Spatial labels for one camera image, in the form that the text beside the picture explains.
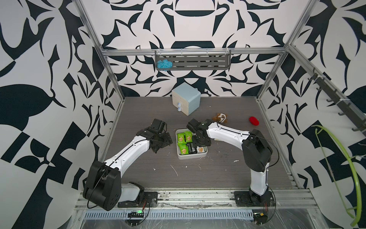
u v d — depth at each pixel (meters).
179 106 1.06
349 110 0.54
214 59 0.98
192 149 0.89
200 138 0.77
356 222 0.51
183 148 0.89
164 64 0.92
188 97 1.00
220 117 1.05
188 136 0.94
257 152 0.50
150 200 0.74
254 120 1.05
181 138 0.94
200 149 0.89
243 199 0.74
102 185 0.41
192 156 0.85
